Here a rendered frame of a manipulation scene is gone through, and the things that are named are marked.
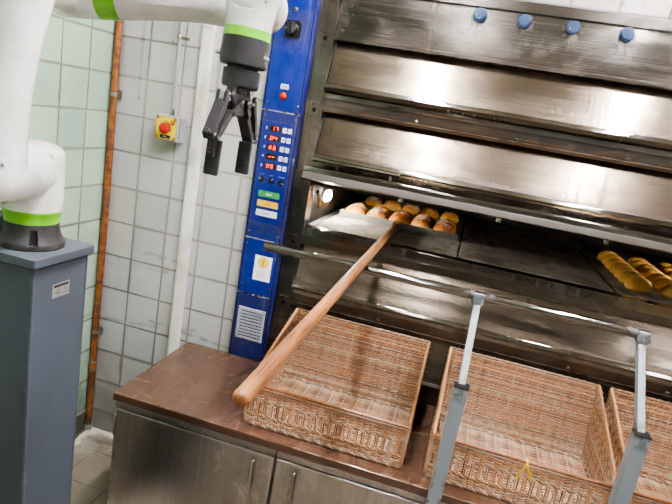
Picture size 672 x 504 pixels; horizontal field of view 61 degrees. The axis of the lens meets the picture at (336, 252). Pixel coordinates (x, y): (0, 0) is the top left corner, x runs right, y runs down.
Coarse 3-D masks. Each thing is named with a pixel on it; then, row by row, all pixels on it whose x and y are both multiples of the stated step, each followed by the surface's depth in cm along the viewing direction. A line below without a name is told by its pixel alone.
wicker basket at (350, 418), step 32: (288, 320) 220; (320, 320) 226; (320, 352) 225; (352, 352) 223; (384, 352) 220; (416, 352) 218; (288, 384) 220; (320, 384) 224; (352, 384) 222; (384, 384) 220; (416, 384) 217; (256, 416) 189; (288, 416) 186; (320, 416) 183; (352, 416) 180; (384, 416) 209; (352, 448) 182; (384, 448) 188
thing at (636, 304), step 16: (336, 240) 222; (352, 240) 220; (368, 240) 219; (400, 256) 217; (416, 256) 215; (432, 256) 214; (448, 256) 216; (464, 272) 212; (480, 272) 211; (496, 272) 209; (512, 272) 208; (544, 288) 206; (560, 288) 205; (576, 288) 203; (592, 288) 206; (608, 304) 202; (624, 304) 200; (640, 304) 199; (656, 304) 199
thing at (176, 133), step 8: (160, 120) 223; (168, 120) 222; (176, 120) 221; (184, 120) 226; (176, 128) 222; (184, 128) 227; (160, 136) 224; (168, 136) 223; (176, 136) 223; (184, 136) 229
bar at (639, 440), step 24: (336, 264) 184; (432, 288) 178; (456, 288) 177; (528, 312) 173; (552, 312) 170; (648, 336) 164; (456, 384) 160; (456, 408) 160; (456, 432) 161; (648, 432) 152; (624, 456) 153; (432, 480) 166; (624, 480) 152
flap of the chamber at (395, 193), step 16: (304, 176) 205; (320, 176) 204; (384, 192) 199; (400, 192) 198; (448, 208) 210; (464, 208) 193; (480, 208) 192; (528, 224) 199; (544, 224) 188; (560, 224) 187; (608, 240) 189; (624, 240) 183; (640, 240) 182
